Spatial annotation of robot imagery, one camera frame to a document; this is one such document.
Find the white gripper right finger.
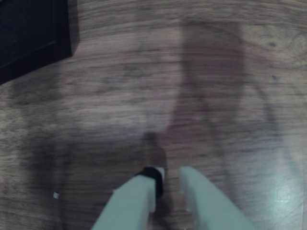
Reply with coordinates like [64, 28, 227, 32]
[179, 166, 255, 230]

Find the gripper white left finger black-taped tip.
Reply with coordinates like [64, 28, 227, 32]
[91, 166, 166, 230]

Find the shallow black box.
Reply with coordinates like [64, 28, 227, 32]
[0, 0, 73, 85]

